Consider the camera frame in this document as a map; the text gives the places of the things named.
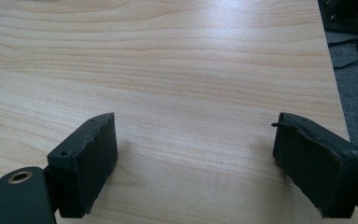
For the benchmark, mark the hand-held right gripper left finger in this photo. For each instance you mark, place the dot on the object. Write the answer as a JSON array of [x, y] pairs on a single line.
[[84, 168]]

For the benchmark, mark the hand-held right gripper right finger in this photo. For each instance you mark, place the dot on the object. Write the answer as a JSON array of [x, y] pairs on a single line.
[[317, 168]]

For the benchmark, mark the black stand base plate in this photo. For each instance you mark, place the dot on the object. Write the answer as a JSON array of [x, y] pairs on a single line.
[[348, 14]]

